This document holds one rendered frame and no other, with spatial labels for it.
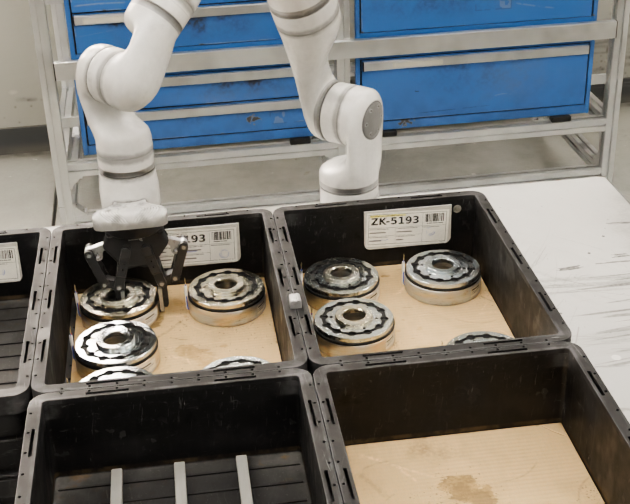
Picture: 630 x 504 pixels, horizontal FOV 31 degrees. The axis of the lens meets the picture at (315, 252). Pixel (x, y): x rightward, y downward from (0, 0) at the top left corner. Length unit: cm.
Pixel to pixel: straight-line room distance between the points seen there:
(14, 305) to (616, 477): 85
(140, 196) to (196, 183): 249
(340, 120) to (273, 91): 166
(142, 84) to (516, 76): 224
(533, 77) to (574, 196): 137
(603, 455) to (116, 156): 66
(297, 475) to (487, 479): 20
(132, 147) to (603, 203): 103
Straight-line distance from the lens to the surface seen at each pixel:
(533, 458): 130
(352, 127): 170
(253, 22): 329
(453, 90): 346
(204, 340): 150
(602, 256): 198
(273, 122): 339
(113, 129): 143
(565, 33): 347
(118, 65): 138
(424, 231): 164
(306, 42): 161
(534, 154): 412
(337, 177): 175
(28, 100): 426
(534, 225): 207
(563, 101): 358
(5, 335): 157
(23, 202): 393
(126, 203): 144
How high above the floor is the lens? 163
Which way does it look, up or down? 28 degrees down
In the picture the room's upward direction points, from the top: 2 degrees counter-clockwise
